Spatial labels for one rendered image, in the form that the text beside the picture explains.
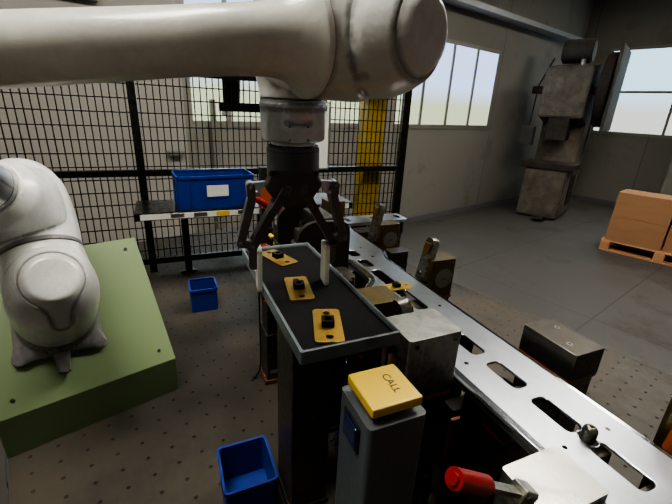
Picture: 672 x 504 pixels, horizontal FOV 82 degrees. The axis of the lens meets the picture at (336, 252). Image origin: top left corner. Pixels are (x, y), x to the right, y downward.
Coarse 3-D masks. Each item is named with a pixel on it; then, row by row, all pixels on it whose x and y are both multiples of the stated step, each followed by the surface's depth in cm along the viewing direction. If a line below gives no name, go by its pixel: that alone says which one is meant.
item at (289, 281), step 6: (300, 276) 66; (288, 282) 64; (294, 282) 62; (300, 282) 62; (306, 282) 64; (288, 288) 62; (294, 288) 61; (300, 288) 61; (306, 288) 62; (288, 294) 60; (294, 294) 60; (300, 294) 60; (306, 294) 60; (312, 294) 60; (294, 300) 58; (300, 300) 58; (306, 300) 59
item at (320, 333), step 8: (320, 312) 55; (328, 312) 55; (336, 312) 55; (320, 320) 53; (328, 320) 51; (336, 320) 53; (320, 328) 51; (328, 328) 51; (336, 328) 51; (320, 336) 49; (336, 336) 49
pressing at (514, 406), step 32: (352, 256) 122; (384, 256) 124; (416, 288) 102; (512, 352) 76; (480, 384) 67; (544, 384) 68; (512, 416) 60; (544, 416) 60; (576, 416) 61; (608, 416) 61; (544, 448) 54; (576, 448) 55; (608, 448) 56; (640, 448) 55; (608, 480) 50
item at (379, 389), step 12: (360, 372) 43; (372, 372) 44; (384, 372) 44; (396, 372) 44; (360, 384) 42; (372, 384) 42; (384, 384) 42; (396, 384) 42; (408, 384) 42; (360, 396) 40; (372, 396) 40; (384, 396) 40; (396, 396) 40; (408, 396) 40; (420, 396) 40; (372, 408) 38; (384, 408) 39; (396, 408) 39; (408, 408) 40
